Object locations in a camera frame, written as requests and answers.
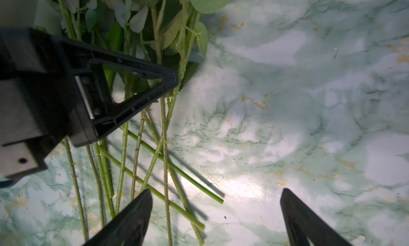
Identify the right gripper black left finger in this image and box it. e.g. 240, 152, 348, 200
85, 189, 153, 246

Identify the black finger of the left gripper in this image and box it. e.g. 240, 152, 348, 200
60, 38, 179, 147

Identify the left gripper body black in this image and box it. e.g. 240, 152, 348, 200
1, 27, 83, 179

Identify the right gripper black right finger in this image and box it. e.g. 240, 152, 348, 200
280, 188, 351, 246

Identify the bunch of pink flowers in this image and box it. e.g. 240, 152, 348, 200
33, 0, 235, 246

